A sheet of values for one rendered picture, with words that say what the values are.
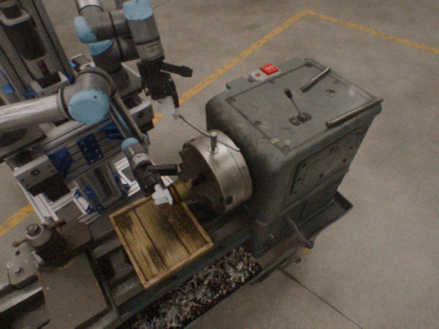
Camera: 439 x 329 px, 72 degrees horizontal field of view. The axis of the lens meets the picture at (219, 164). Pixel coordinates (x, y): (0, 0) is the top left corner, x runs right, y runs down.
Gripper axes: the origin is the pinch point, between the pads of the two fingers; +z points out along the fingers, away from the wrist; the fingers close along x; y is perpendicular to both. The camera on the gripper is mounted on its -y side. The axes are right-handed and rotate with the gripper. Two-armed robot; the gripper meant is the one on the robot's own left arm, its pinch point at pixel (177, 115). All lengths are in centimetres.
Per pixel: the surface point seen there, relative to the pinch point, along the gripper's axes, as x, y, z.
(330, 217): 6, -67, 88
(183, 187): 2.7, 6.7, 25.3
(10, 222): -151, 101, 87
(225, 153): 9.7, -9.8, 15.9
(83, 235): -9, 45, 32
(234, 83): -15.8, -33.6, 3.1
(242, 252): -2, -13, 80
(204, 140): 1.1, -6.6, 12.5
